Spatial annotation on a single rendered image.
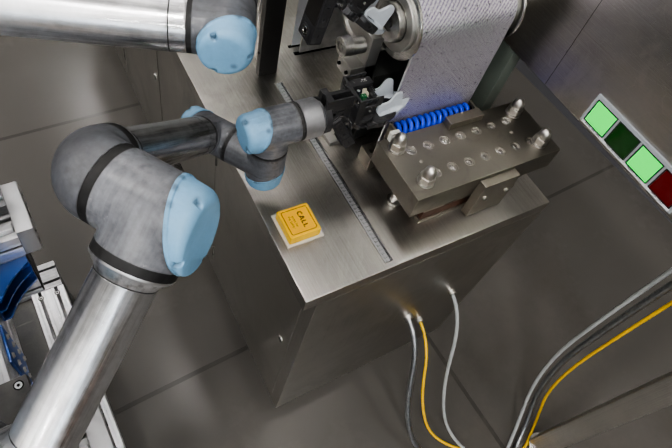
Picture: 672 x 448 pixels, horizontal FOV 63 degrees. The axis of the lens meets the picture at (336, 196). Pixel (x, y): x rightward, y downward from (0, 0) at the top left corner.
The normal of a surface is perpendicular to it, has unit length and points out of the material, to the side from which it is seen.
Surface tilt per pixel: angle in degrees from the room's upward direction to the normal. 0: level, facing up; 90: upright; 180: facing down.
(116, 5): 33
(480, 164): 0
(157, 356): 0
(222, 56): 90
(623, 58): 90
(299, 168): 0
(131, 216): 38
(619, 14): 90
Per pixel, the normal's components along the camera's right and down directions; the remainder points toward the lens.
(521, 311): 0.19, -0.58
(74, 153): -0.25, -0.54
